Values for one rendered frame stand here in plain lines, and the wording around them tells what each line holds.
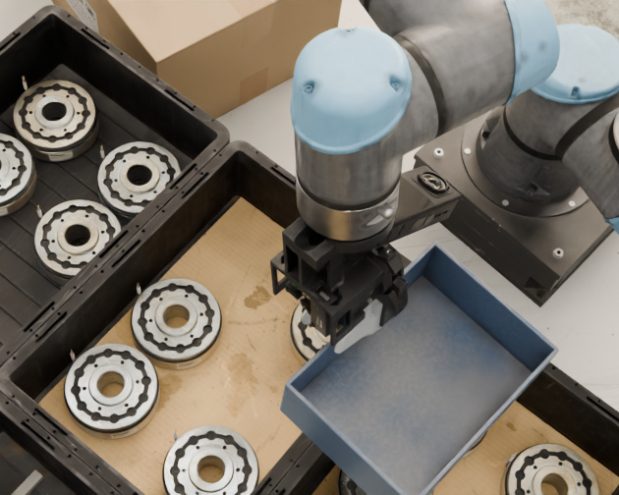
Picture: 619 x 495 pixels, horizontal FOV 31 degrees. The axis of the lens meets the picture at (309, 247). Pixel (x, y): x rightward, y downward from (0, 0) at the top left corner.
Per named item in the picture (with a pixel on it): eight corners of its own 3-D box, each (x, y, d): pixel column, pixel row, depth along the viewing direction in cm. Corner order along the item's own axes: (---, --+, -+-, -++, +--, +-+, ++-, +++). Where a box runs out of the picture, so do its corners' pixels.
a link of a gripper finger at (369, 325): (321, 363, 99) (318, 311, 91) (367, 322, 101) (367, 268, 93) (346, 386, 97) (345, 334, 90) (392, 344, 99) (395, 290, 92)
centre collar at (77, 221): (73, 211, 131) (73, 209, 131) (107, 231, 130) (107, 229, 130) (48, 243, 129) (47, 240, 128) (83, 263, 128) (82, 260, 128)
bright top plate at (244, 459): (211, 408, 122) (211, 407, 121) (277, 470, 119) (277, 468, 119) (143, 472, 118) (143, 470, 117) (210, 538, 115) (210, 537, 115)
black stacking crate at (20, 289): (63, 59, 147) (52, 3, 137) (233, 185, 140) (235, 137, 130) (-174, 261, 131) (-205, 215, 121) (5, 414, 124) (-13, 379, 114)
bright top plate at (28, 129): (58, 69, 141) (58, 66, 140) (113, 116, 138) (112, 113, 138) (-4, 115, 137) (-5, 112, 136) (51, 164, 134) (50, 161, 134)
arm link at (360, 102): (447, 73, 68) (330, 131, 66) (433, 178, 78) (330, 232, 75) (377, -4, 72) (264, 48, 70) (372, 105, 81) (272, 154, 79)
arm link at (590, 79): (561, 60, 142) (591, -7, 129) (625, 139, 137) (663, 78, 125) (484, 98, 138) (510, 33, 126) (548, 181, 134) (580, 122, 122)
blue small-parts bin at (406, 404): (421, 271, 108) (434, 240, 102) (537, 375, 105) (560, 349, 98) (278, 409, 101) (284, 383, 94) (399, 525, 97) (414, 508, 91)
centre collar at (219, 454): (210, 439, 120) (210, 437, 119) (243, 469, 118) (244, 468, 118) (178, 470, 118) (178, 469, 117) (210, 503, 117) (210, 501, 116)
